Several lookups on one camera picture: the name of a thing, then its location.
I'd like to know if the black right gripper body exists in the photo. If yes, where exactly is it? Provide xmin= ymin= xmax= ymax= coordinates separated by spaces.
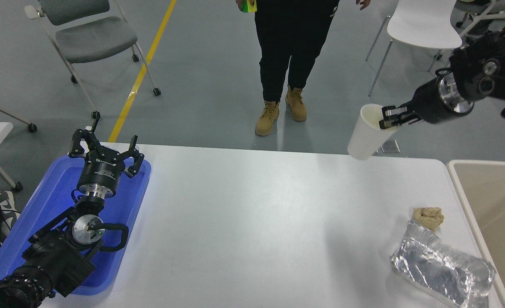
xmin=410 ymin=77 xmax=450 ymax=125

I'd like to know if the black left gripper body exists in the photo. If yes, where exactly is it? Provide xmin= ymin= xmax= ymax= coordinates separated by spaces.
xmin=77 ymin=157 xmax=125 ymax=198

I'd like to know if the white paper cup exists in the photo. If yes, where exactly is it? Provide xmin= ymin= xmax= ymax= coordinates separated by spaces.
xmin=347 ymin=104 xmax=400 ymax=160

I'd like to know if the blue plastic tray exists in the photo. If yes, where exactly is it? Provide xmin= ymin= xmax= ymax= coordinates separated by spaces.
xmin=0 ymin=155 xmax=152 ymax=296

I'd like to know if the grey chair base with castor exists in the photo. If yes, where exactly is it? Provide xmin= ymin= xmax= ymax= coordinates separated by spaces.
xmin=0 ymin=90 xmax=38 ymax=133

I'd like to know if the white plastic chair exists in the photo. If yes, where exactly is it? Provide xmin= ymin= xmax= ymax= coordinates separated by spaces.
xmin=365 ymin=0 xmax=462 ymax=107

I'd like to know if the crumpled tan paper ball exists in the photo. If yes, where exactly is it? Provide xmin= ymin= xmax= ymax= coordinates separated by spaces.
xmin=413 ymin=207 xmax=445 ymax=231

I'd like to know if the grey padded chair on castors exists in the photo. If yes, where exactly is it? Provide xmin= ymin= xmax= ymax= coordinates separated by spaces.
xmin=453 ymin=0 xmax=505 ymax=41
xmin=24 ymin=0 xmax=162 ymax=120

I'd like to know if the person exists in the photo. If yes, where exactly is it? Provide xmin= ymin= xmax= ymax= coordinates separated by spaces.
xmin=235 ymin=0 xmax=371 ymax=137

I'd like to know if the large pale bin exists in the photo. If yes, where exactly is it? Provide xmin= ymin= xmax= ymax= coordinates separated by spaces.
xmin=447 ymin=160 xmax=505 ymax=308

